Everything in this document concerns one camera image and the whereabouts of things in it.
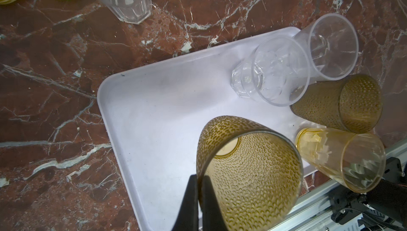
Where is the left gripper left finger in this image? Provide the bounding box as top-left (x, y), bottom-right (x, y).
top-left (172, 175), bottom-right (199, 231)

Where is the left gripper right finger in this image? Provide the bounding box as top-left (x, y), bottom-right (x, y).
top-left (201, 176), bottom-right (227, 231)

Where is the clear faceted cup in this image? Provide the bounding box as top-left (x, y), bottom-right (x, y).
top-left (294, 13), bottom-right (359, 81)

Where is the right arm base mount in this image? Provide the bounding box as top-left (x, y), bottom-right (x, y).
top-left (328, 157), bottom-right (407, 231)

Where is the olive green textured cup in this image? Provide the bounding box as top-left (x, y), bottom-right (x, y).
top-left (196, 115), bottom-right (303, 231)

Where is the amber faceted cup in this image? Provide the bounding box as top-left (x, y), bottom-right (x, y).
top-left (295, 128), bottom-right (386, 193)

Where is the brown olive textured cup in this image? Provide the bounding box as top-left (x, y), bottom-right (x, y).
top-left (290, 74), bottom-right (383, 134)

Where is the lilac plastic tray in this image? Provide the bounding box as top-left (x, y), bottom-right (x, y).
top-left (97, 27), bottom-right (309, 231)

